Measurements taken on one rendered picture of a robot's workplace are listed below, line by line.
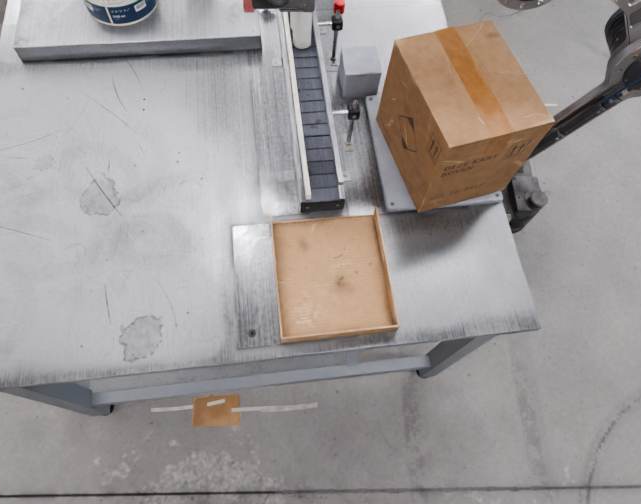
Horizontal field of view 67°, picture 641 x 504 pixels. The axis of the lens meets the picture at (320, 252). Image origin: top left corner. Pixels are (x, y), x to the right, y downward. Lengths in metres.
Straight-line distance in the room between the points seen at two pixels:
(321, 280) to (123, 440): 1.11
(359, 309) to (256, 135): 0.55
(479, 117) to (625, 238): 1.59
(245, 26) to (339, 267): 0.76
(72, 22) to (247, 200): 0.74
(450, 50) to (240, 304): 0.73
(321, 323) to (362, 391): 0.86
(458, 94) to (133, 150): 0.81
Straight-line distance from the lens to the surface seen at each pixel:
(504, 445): 2.05
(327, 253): 1.16
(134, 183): 1.32
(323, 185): 1.20
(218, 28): 1.55
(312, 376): 1.70
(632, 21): 1.65
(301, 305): 1.12
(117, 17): 1.59
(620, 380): 2.31
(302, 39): 1.45
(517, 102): 1.13
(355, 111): 1.22
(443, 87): 1.11
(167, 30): 1.56
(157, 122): 1.41
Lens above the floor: 1.90
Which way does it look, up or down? 66 degrees down
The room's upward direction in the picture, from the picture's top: 7 degrees clockwise
